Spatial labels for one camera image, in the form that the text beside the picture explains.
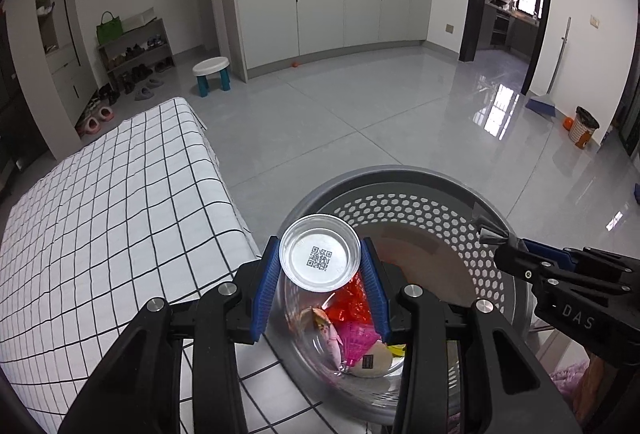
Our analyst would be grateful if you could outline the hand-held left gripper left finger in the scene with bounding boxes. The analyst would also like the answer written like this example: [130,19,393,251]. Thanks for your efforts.
[57,236,281,434]

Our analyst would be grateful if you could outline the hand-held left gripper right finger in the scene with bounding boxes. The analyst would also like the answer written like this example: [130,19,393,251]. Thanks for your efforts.
[361,238,583,434]

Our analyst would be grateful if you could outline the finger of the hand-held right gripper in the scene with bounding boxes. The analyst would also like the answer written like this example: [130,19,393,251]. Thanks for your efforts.
[477,216,553,289]
[520,238,640,285]

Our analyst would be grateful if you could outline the red shiny wrapper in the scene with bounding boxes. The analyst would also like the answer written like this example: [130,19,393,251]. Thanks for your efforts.
[325,276,376,327]

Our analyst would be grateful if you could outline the pink plastic mesh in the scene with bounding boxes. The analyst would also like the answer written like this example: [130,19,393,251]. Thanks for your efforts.
[337,319,383,367]

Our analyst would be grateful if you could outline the white and pink snack wrapper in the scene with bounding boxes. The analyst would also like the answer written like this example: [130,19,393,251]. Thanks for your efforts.
[305,306,343,365]

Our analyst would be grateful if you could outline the clear plastic container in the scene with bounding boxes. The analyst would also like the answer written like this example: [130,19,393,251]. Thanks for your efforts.
[272,214,413,382]

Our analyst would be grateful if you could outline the grey perforated bin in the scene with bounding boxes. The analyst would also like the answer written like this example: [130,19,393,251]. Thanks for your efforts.
[262,164,546,430]

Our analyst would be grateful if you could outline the person's right hand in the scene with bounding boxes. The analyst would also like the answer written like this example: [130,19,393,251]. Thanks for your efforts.
[570,354,610,417]

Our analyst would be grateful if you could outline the pink fluffy clothing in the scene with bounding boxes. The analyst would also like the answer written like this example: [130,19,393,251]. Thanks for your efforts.
[550,361,588,400]

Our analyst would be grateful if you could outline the orange and white wastebasket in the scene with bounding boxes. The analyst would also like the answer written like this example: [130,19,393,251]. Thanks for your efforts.
[569,106,600,149]

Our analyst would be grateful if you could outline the blue broom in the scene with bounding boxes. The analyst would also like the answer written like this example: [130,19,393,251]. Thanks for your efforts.
[525,16,572,119]

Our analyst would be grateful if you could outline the black checked white tablecloth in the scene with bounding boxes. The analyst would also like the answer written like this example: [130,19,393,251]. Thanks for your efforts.
[0,97,321,434]

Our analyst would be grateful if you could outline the grey slippers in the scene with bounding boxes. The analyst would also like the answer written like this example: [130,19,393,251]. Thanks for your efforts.
[134,78,165,102]

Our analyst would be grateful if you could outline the white stool with teal legs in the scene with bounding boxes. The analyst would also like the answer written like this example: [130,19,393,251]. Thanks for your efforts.
[192,56,232,97]

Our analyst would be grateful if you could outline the pink slippers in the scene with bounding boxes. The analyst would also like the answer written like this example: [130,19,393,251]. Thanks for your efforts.
[82,106,115,135]

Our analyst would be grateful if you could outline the shoe rack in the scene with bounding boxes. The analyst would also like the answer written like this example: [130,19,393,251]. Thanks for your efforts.
[97,18,176,89]

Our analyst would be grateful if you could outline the beige low cabinet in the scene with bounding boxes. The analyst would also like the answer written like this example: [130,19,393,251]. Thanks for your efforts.
[218,0,431,82]

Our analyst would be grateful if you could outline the green handbag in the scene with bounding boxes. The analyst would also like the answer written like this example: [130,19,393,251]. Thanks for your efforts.
[96,11,123,45]

